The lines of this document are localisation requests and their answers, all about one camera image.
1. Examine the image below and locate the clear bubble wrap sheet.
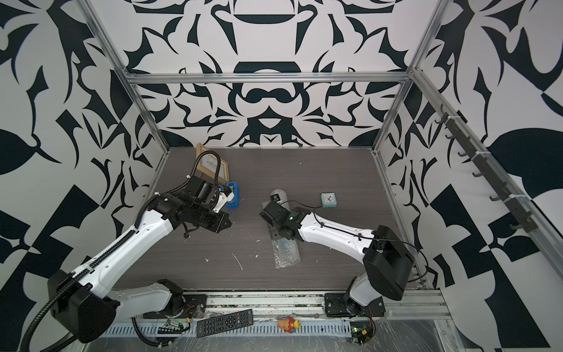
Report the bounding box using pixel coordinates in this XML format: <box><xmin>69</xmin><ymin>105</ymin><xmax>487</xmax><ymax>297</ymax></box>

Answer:
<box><xmin>268</xmin><ymin>189</ymin><xmax>301</xmax><ymax>269</ymax></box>

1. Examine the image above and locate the blue tape dispenser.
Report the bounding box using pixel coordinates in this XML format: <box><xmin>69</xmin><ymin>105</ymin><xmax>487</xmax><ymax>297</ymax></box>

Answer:
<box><xmin>227</xmin><ymin>182</ymin><xmax>240</xmax><ymax>209</ymax></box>

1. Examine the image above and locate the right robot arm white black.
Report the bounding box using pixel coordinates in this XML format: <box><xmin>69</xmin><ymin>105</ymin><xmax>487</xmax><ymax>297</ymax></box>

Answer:
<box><xmin>260</xmin><ymin>200</ymin><xmax>415</xmax><ymax>307</ymax></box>

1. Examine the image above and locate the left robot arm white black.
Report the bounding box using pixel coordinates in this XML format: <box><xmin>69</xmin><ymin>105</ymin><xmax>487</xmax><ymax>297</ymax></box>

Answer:
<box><xmin>48</xmin><ymin>176</ymin><xmax>235</xmax><ymax>343</ymax></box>

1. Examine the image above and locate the small teal alarm clock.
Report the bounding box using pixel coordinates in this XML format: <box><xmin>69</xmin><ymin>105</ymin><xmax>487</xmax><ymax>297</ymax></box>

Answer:
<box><xmin>320</xmin><ymin>192</ymin><xmax>337</xmax><ymax>208</ymax></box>

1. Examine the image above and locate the small red yellow toy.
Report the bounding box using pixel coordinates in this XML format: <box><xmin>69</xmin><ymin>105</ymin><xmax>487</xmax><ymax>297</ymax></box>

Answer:
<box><xmin>277</xmin><ymin>317</ymin><xmax>301</xmax><ymax>334</ymax></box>

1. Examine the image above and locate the black remote control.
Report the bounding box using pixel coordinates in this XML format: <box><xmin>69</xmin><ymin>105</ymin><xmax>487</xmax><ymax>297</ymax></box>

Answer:
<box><xmin>196</xmin><ymin>309</ymin><xmax>254</xmax><ymax>338</ymax></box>

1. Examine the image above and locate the small green circuit board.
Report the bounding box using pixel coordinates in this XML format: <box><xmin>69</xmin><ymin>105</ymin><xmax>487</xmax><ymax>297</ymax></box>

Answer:
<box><xmin>157</xmin><ymin>319</ymin><xmax>191</xmax><ymax>335</ymax></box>

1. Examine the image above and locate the black electronics box green led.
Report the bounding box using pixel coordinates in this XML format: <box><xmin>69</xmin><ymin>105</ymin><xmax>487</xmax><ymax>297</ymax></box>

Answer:
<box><xmin>351</xmin><ymin>321</ymin><xmax>376</xmax><ymax>346</ymax></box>

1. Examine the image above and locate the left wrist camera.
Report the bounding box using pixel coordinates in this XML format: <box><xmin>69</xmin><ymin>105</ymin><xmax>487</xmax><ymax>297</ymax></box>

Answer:
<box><xmin>219</xmin><ymin>185</ymin><xmax>235</xmax><ymax>203</ymax></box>

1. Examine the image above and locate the wooden picture frame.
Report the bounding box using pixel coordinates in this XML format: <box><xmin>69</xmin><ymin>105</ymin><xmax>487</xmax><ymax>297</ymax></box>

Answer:
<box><xmin>196</xmin><ymin>143</ymin><xmax>230</xmax><ymax>185</ymax></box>

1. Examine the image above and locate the black corrugated cable hose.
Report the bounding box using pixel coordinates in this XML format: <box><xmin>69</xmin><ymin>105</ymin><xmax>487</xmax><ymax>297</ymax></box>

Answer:
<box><xmin>19</xmin><ymin>150</ymin><xmax>222</xmax><ymax>352</ymax></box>

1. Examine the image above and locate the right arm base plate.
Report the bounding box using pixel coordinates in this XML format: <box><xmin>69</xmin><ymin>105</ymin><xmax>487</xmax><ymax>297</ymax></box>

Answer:
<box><xmin>323</xmin><ymin>293</ymin><xmax>386</xmax><ymax>318</ymax></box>

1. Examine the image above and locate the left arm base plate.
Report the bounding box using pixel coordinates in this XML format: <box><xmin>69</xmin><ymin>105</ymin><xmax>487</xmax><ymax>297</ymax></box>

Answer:
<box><xmin>142</xmin><ymin>293</ymin><xmax>208</xmax><ymax>319</ymax></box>

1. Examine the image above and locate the black wall hook rail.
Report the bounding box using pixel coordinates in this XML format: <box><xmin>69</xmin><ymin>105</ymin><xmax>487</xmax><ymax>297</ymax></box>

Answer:
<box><xmin>436</xmin><ymin>104</ymin><xmax>540</xmax><ymax>233</ymax></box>

